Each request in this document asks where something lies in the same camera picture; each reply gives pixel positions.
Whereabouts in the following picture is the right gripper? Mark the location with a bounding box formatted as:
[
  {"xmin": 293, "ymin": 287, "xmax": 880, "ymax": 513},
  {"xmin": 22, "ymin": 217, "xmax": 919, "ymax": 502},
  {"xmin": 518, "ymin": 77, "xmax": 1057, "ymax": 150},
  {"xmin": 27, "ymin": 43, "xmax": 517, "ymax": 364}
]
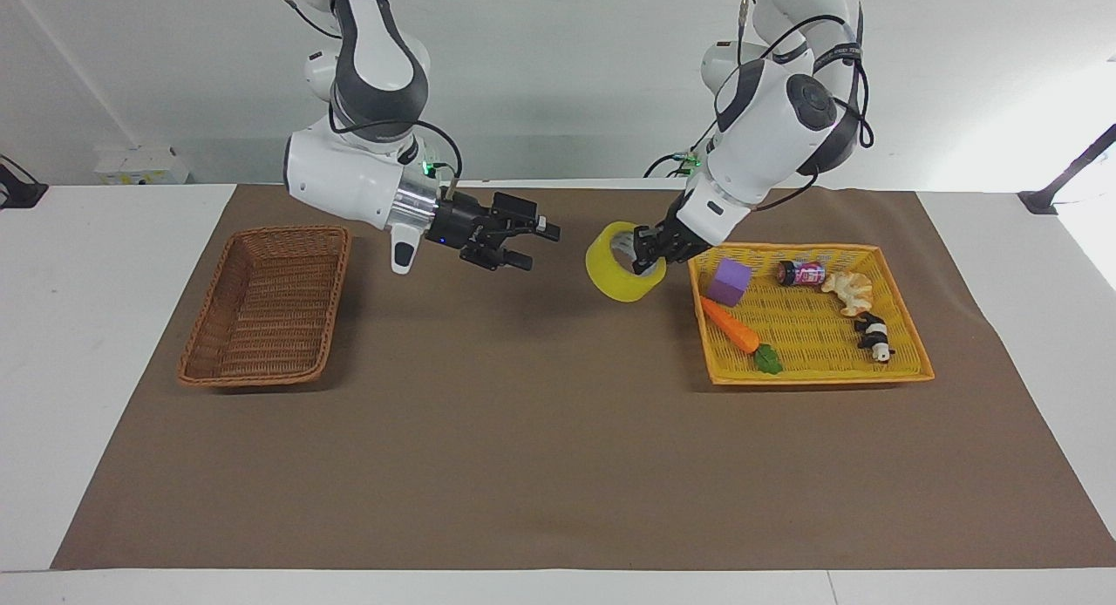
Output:
[{"xmin": 425, "ymin": 192, "xmax": 562, "ymax": 273}]

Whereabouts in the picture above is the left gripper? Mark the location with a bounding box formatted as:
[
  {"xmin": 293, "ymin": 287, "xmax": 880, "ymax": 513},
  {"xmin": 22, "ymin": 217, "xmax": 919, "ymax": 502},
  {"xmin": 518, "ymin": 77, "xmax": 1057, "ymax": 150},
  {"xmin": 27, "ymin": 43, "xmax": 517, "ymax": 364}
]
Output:
[{"xmin": 631, "ymin": 195, "xmax": 698, "ymax": 275}]

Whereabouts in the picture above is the yellow tape roll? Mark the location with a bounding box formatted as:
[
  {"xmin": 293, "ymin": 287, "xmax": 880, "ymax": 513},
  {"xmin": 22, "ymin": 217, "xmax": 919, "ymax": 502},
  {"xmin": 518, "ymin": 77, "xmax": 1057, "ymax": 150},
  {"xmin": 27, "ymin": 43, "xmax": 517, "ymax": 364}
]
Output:
[{"xmin": 585, "ymin": 221, "xmax": 669, "ymax": 304}]

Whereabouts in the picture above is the yellow woven basket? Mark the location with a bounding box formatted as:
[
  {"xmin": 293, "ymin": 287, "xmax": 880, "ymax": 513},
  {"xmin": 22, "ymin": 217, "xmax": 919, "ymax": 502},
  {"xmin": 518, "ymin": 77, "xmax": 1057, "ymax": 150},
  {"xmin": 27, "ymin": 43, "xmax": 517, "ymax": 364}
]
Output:
[{"xmin": 687, "ymin": 242, "xmax": 936, "ymax": 387}]

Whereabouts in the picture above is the brown wicker basket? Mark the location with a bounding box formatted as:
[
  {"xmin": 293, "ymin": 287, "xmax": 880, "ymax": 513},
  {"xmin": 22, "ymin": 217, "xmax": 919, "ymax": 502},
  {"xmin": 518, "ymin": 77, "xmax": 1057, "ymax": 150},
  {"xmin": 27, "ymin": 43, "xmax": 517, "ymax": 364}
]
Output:
[{"xmin": 177, "ymin": 225, "xmax": 354, "ymax": 389}]

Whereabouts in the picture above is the purple cube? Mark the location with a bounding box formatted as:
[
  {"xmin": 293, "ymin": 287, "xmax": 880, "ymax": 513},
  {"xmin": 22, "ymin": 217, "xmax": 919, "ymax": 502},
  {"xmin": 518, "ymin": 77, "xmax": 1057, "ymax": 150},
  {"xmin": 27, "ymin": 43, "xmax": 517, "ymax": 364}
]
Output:
[{"xmin": 706, "ymin": 257, "xmax": 753, "ymax": 309}]

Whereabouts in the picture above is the orange toy carrot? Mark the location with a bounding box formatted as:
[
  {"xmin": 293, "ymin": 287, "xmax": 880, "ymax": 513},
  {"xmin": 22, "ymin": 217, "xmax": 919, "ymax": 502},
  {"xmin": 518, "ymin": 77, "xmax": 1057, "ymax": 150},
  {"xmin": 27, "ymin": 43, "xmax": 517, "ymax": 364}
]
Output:
[{"xmin": 699, "ymin": 296, "xmax": 785, "ymax": 377}]

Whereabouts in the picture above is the small pink-labelled bottle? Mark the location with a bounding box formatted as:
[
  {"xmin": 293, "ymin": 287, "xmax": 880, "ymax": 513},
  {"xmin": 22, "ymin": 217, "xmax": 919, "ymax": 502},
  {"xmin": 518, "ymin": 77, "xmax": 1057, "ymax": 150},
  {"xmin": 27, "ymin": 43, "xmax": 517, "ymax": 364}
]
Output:
[{"xmin": 775, "ymin": 259, "xmax": 827, "ymax": 289}]

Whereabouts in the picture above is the beige pastry toy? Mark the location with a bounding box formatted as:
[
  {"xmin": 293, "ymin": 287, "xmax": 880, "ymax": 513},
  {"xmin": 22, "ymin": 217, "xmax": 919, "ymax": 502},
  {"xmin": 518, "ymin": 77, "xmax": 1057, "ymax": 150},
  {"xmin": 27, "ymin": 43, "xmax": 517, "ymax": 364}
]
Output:
[{"xmin": 820, "ymin": 270, "xmax": 874, "ymax": 318}]

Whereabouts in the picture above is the black and white toy panda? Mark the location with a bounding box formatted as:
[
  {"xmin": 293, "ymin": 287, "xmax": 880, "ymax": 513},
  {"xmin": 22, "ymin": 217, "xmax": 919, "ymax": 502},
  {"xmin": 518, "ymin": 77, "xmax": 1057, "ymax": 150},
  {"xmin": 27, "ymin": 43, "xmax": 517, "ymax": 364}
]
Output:
[{"xmin": 853, "ymin": 311, "xmax": 897, "ymax": 364}]

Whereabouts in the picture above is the white box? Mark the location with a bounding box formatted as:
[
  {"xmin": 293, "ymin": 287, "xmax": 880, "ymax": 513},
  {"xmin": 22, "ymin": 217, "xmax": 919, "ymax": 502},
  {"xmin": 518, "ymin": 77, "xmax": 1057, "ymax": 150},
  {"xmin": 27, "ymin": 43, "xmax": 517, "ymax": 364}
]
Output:
[{"xmin": 92, "ymin": 146, "xmax": 191, "ymax": 187}]

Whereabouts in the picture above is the black stand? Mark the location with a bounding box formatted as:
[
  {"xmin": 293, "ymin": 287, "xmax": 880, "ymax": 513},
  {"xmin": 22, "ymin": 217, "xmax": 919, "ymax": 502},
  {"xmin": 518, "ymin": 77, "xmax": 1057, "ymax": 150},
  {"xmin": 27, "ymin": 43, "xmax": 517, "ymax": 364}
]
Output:
[
  {"xmin": 0, "ymin": 153, "xmax": 51, "ymax": 211},
  {"xmin": 1017, "ymin": 123, "xmax": 1116, "ymax": 216}
]

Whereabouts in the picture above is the black cable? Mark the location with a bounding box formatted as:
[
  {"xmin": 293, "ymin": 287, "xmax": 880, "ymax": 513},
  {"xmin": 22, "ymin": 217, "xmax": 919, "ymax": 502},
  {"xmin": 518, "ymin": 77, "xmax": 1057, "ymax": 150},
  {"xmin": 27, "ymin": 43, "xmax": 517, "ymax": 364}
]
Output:
[
  {"xmin": 713, "ymin": 0, "xmax": 876, "ymax": 214},
  {"xmin": 643, "ymin": 151, "xmax": 700, "ymax": 180},
  {"xmin": 327, "ymin": 106, "xmax": 465, "ymax": 184}
]

